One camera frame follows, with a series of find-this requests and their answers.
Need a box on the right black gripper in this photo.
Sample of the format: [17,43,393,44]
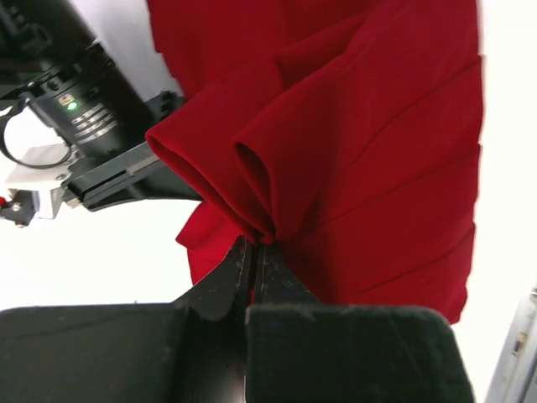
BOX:
[1,1,198,211]

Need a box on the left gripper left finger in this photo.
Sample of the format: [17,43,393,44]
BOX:
[1,238,252,402]

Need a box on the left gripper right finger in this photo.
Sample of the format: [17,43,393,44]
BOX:
[245,245,474,402]

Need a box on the red pleated skirt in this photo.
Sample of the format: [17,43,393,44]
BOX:
[146,1,483,323]

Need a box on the aluminium rail frame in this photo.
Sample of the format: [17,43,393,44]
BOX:
[484,285,536,403]

